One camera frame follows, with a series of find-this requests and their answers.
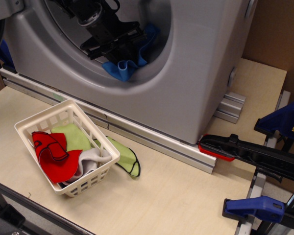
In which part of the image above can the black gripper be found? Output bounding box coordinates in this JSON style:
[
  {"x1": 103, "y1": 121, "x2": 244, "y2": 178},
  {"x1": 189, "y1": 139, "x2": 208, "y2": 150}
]
[{"x1": 79, "y1": 14, "x2": 147, "y2": 65}]

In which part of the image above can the blue cloth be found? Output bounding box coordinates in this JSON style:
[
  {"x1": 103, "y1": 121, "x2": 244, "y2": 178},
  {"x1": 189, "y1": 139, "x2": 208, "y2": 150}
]
[{"x1": 102, "y1": 23, "x2": 160, "y2": 82}]

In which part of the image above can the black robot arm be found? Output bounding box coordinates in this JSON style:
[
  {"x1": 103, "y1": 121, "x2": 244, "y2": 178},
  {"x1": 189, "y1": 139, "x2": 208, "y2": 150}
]
[{"x1": 55, "y1": 0, "x2": 147, "y2": 65}]

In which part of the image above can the grey toy washing machine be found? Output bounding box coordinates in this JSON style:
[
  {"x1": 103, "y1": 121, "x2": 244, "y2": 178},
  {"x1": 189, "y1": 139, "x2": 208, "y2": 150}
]
[{"x1": 4, "y1": 0, "x2": 257, "y2": 143}]

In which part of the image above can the white plastic laundry basket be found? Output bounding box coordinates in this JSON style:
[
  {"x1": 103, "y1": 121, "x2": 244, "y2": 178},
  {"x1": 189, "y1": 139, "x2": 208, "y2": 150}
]
[{"x1": 15, "y1": 100, "x2": 120, "y2": 197}]

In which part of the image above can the blue clamp behind machine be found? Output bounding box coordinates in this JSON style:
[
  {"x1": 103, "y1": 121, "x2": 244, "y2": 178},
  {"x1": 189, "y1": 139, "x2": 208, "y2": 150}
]
[{"x1": 0, "y1": 39, "x2": 15, "y2": 71}]

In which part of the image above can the light green cloth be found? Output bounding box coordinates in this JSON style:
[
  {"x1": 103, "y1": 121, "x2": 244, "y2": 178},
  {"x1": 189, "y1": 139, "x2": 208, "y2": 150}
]
[{"x1": 51, "y1": 124, "x2": 141, "y2": 177}]

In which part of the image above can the white grey cloth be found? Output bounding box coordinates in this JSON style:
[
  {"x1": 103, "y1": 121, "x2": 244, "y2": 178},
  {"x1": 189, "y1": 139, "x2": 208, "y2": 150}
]
[{"x1": 62, "y1": 148, "x2": 112, "y2": 186}]

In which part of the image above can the short aluminium extrusion block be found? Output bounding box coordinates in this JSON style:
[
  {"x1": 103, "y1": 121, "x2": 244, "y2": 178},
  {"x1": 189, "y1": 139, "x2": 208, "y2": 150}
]
[{"x1": 214, "y1": 91, "x2": 246, "y2": 124}]

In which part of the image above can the red cloth black trim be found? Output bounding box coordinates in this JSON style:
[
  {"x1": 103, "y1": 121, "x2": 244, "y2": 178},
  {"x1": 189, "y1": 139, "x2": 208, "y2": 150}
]
[{"x1": 32, "y1": 131, "x2": 82, "y2": 183}]

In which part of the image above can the brown cardboard box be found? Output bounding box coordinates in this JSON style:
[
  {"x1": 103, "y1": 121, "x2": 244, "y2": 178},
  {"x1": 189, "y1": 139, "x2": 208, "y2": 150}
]
[{"x1": 243, "y1": 0, "x2": 294, "y2": 100}]

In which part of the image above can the blue Irwin clamp upper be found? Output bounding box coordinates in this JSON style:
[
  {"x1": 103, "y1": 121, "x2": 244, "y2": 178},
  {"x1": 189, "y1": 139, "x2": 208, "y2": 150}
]
[{"x1": 254, "y1": 102, "x2": 294, "y2": 140}]

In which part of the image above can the blue irwin clamp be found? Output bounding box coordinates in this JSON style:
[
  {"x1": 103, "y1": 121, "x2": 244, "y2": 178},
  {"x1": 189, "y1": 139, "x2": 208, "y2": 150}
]
[
  {"x1": 254, "y1": 102, "x2": 294, "y2": 140},
  {"x1": 222, "y1": 196, "x2": 294, "y2": 229}
]

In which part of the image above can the black red bar clamp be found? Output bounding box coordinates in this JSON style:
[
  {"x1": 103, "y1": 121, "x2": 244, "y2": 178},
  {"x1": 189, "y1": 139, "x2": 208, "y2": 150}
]
[{"x1": 198, "y1": 134, "x2": 294, "y2": 181}]

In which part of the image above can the blue Irwin clamp lower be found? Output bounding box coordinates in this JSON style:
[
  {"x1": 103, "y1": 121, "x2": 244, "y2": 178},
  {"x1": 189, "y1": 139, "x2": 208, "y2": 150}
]
[{"x1": 222, "y1": 196, "x2": 294, "y2": 229}]

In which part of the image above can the long aluminium extrusion rail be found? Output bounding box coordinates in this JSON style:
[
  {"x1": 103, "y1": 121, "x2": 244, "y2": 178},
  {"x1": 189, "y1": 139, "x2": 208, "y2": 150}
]
[{"x1": 0, "y1": 68, "x2": 217, "y2": 174}]

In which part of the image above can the black table edge frame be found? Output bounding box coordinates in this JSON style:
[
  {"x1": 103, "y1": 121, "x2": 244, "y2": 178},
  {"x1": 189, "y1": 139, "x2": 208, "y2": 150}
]
[{"x1": 0, "y1": 183, "x2": 92, "y2": 235}]

